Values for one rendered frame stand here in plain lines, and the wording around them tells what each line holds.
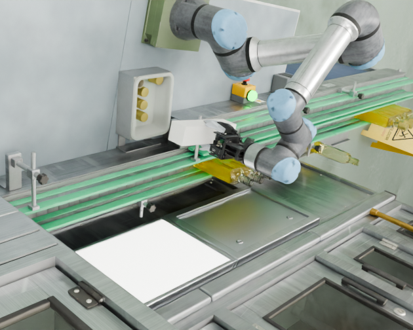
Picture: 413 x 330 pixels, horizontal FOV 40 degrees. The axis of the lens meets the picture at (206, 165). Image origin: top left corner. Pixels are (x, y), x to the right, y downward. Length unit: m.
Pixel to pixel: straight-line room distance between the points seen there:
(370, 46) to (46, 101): 0.98
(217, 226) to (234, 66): 0.54
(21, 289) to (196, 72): 1.35
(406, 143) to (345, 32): 3.71
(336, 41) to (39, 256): 0.98
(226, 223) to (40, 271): 1.00
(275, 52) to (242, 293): 0.76
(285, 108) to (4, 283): 0.81
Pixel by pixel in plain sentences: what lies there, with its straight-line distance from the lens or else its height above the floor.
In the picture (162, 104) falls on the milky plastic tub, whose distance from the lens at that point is 2.03.
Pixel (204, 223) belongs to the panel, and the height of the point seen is 1.10.
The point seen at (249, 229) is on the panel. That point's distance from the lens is 1.96.
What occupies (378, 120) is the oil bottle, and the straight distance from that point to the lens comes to 3.02.
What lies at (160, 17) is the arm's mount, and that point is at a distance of 1.91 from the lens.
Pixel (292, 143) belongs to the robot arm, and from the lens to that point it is 1.59.
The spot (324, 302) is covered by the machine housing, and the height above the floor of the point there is 1.58.
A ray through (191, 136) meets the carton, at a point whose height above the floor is 1.11.
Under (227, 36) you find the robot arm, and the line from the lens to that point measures 1.81.
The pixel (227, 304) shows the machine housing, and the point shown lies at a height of 1.42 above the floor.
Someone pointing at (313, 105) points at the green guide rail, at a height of 0.95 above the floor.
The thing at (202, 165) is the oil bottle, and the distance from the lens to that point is 2.10.
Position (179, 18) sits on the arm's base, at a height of 0.87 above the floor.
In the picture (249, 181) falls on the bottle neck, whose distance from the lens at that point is 1.98.
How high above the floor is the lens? 2.20
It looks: 37 degrees down
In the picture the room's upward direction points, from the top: 115 degrees clockwise
